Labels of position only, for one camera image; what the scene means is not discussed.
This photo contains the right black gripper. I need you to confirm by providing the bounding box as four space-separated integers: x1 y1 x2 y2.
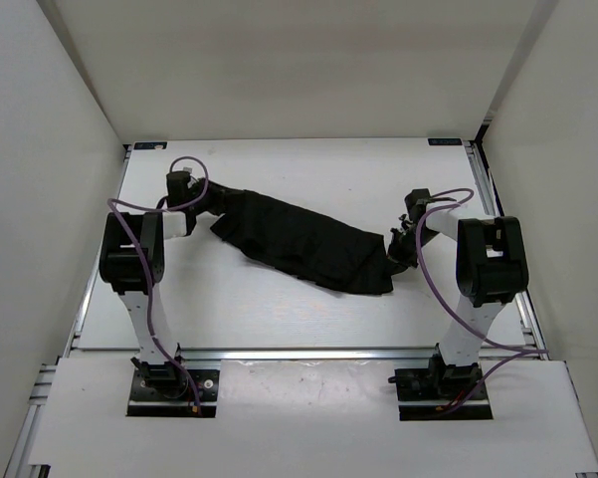
381 228 439 280

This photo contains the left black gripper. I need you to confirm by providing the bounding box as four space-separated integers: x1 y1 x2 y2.
186 176 244 216

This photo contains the black pleated skirt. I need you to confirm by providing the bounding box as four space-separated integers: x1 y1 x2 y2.
211 189 407 296

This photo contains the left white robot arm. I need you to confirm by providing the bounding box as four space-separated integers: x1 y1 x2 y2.
99 180 238 398

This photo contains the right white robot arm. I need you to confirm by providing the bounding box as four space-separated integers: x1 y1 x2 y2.
388 206 529 398

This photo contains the left blue corner label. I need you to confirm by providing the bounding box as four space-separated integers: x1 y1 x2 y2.
133 141 167 150

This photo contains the blue corner label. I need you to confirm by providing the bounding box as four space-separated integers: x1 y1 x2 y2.
133 141 167 150
428 137 463 146

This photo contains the right blue corner label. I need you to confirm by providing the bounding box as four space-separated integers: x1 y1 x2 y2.
428 137 463 146

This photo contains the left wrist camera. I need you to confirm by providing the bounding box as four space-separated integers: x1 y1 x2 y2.
156 169 205 211

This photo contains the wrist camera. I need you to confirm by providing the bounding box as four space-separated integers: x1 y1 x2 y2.
156 169 205 211
404 188 456 222

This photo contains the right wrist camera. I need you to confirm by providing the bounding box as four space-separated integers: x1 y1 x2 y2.
404 188 456 222

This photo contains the right aluminium frame rail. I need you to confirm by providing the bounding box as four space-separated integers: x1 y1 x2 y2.
465 140 546 350

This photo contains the aluminium frame rail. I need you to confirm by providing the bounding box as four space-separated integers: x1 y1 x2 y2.
465 140 546 350
62 347 479 364

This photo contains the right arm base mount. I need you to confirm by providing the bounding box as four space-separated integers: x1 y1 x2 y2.
388 363 494 422

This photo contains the front aluminium frame rail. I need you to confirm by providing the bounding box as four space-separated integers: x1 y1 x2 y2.
62 347 479 364

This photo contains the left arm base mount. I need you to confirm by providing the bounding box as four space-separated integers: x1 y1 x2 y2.
126 368 220 418

